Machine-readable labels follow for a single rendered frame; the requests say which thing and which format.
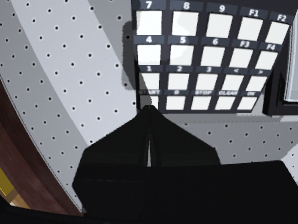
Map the grey perforated base plate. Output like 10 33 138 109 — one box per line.
0 0 298 213

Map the grey plate washer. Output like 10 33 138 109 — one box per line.
131 0 298 124

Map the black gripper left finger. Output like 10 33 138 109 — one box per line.
78 105 149 167

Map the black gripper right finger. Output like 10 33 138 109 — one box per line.
149 105 221 166

